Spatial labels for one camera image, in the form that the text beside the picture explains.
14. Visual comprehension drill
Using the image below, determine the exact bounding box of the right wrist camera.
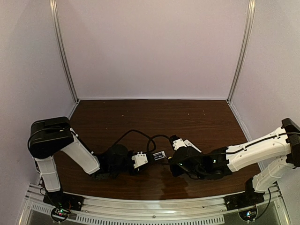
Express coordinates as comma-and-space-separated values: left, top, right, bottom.
170, 135, 187, 151

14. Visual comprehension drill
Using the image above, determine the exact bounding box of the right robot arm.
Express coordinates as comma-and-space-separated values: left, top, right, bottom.
168, 118, 300, 193

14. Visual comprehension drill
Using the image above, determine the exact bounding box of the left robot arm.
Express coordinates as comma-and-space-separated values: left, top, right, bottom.
27, 117, 154, 203

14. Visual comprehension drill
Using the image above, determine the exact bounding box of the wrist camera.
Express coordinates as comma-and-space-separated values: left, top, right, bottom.
170, 135, 187, 151
131, 152, 148, 169

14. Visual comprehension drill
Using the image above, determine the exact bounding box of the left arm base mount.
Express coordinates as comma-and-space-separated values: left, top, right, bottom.
40, 180, 84, 224

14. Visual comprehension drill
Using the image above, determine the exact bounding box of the front aluminium rail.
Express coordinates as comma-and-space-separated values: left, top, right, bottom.
17, 186, 290, 225

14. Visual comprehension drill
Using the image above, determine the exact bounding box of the aluminium frame post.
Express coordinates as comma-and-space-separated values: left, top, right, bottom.
227, 0, 256, 103
49, 0, 79, 103

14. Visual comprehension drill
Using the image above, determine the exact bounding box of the white remote control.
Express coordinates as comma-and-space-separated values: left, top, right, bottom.
152, 151, 166, 161

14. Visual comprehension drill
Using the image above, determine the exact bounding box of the right black cable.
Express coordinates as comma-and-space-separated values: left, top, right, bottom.
147, 134, 174, 165

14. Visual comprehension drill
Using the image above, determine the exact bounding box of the right aluminium frame post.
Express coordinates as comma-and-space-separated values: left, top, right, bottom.
227, 0, 256, 103

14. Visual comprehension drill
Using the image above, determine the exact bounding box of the left aluminium frame post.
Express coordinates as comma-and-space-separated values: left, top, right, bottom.
49, 0, 79, 103

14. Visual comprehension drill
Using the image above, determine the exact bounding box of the white battery cover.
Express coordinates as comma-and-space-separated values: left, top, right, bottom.
184, 139, 202, 153

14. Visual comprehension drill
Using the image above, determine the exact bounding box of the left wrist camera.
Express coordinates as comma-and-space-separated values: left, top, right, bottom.
131, 152, 148, 169

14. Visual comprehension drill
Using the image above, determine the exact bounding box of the left black cable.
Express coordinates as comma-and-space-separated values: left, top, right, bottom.
116, 130, 157, 155

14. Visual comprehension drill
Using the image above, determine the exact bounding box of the black cable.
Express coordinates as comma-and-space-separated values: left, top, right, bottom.
116, 130, 157, 155
147, 134, 174, 165

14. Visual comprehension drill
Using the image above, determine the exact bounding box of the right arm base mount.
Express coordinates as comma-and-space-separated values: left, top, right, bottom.
224, 178, 271, 224

